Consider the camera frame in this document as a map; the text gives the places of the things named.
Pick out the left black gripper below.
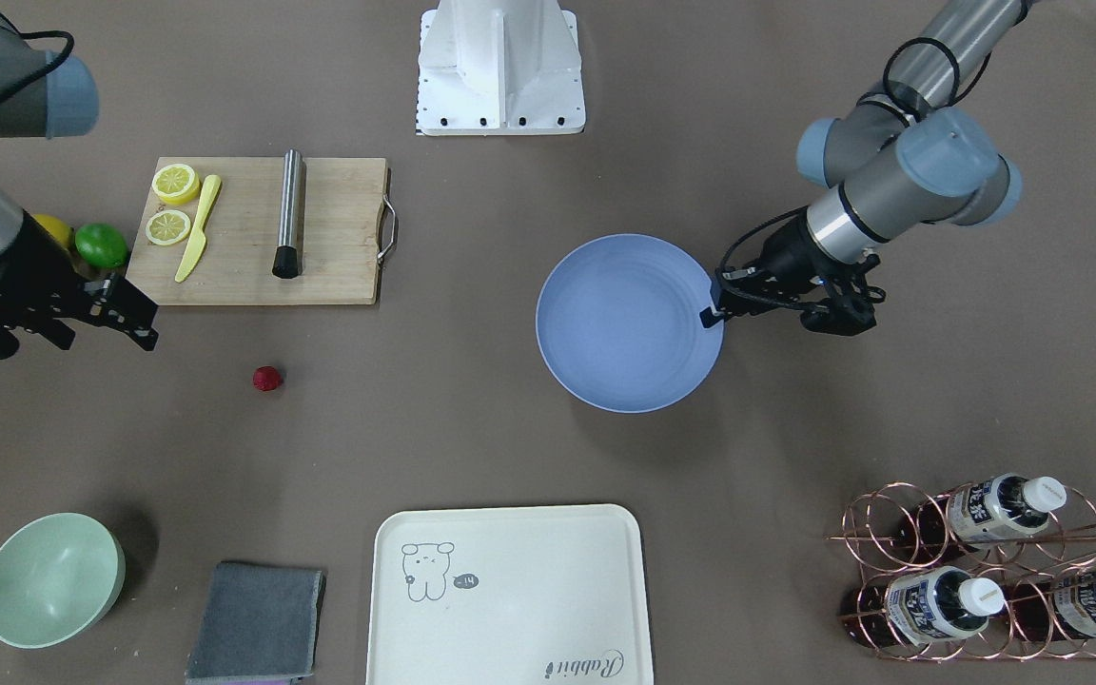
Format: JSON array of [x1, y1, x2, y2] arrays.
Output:
[[700, 212, 886, 336]]

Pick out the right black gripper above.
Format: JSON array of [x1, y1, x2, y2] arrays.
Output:
[[0, 216, 158, 359]]

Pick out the red strawberry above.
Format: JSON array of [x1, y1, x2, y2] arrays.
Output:
[[251, 365, 285, 393]]

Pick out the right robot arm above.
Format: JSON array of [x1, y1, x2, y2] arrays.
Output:
[[0, 8, 158, 359]]

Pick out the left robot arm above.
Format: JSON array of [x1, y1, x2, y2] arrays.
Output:
[[699, 1, 1031, 336]]

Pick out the blue plate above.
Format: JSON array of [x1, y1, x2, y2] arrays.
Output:
[[535, 233, 724, 415]]

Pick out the green lime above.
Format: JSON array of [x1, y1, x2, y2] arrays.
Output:
[[73, 222, 129, 269]]

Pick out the yellow lemon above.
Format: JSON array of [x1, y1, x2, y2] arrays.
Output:
[[31, 213, 75, 252]]

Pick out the yellow plastic knife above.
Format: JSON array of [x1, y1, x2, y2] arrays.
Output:
[[174, 174, 222, 283]]

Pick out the lemon half slice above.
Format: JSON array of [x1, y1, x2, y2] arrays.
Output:
[[149, 162, 202, 206], [144, 209, 192, 246]]

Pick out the wooden cutting board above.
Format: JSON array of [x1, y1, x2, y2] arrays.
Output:
[[126, 156, 393, 306]]

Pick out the steel knife sharpener rod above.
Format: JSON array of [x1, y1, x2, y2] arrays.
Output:
[[271, 148, 307, 279]]

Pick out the green bowl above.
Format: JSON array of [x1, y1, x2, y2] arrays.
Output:
[[0, 513, 126, 650]]

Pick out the cream serving tray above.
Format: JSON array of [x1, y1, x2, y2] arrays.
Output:
[[366, 503, 657, 684]]

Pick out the dark drink bottle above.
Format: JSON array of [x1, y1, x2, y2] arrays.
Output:
[[840, 566, 1006, 650], [1008, 571, 1096, 642], [897, 473, 1068, 563]]

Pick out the grey folded cloth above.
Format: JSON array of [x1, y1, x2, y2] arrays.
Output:
[[186, 562, 323, 684]]

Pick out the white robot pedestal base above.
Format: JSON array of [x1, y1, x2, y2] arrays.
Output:
[[415, 1, 587, 136]]

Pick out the copper wire bottle rack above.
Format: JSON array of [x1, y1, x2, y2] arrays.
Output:
[[834, 482, 1096, 663]]

